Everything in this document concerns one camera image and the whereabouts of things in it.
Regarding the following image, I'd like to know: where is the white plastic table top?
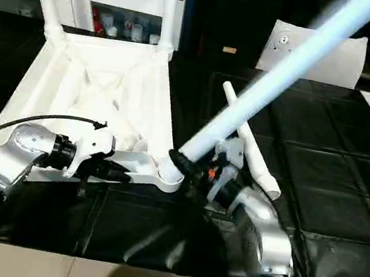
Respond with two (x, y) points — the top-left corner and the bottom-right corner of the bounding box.
(0, 19), (206, 207)

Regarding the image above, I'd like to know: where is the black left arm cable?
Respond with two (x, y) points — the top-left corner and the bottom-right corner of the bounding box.
(0, 105), (109, 176)

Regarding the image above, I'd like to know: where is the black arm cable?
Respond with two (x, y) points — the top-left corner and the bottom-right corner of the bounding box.
(206, 160), (347, 277)
(0, 105), (109, 176)

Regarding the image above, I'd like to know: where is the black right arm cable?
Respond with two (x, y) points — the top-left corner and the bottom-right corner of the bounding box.
(206, 160), (347, 277)

